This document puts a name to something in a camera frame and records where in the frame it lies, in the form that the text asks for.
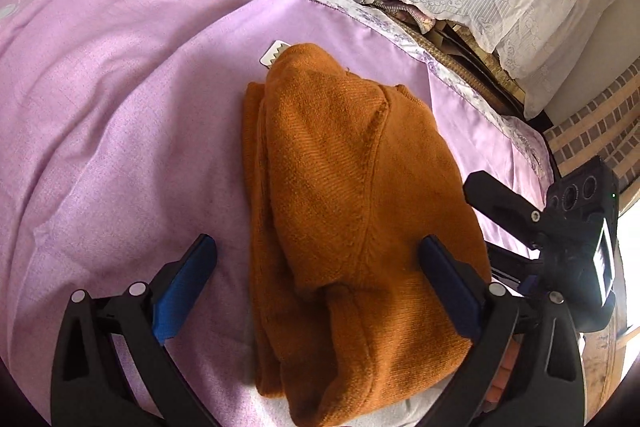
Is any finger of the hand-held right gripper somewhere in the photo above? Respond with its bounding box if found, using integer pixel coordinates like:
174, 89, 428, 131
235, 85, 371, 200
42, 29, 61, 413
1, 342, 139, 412
484, 243, 542, 296
462, 170, 544, 249

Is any pink bed sheet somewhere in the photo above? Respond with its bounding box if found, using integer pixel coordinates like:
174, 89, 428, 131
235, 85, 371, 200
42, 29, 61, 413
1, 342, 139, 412
0, 0, 557, 427

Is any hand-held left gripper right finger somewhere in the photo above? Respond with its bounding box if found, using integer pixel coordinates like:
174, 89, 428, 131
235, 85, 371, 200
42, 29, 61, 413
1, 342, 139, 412
415, 234, 587, 427

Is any orange knit sweater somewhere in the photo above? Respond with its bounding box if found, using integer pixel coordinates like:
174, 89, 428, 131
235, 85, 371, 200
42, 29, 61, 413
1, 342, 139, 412
242, 42, 494, 427

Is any white sheet tag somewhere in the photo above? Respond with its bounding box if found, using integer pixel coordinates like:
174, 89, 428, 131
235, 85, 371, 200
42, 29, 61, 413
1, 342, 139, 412
259, 39, 291, 69

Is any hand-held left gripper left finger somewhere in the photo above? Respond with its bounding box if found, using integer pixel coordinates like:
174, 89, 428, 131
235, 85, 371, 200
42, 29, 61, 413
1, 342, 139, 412
50, 234, 221, 427

